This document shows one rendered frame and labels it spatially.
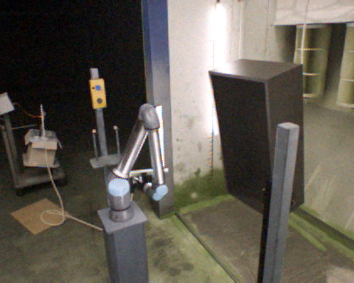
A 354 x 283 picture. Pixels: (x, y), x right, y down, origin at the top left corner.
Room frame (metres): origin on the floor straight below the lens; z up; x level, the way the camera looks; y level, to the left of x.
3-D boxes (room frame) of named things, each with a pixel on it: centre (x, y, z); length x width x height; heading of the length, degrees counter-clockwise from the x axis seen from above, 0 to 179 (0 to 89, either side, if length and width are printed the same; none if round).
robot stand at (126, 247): (1.90, 0.42, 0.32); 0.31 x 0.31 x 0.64; 26
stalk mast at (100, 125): (2.74, 0.72, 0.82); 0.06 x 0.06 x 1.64; 26
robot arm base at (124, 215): (1.90, 0.42, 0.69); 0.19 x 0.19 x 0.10
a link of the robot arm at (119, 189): (1.91, 0.42, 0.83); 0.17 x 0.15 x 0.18; 15
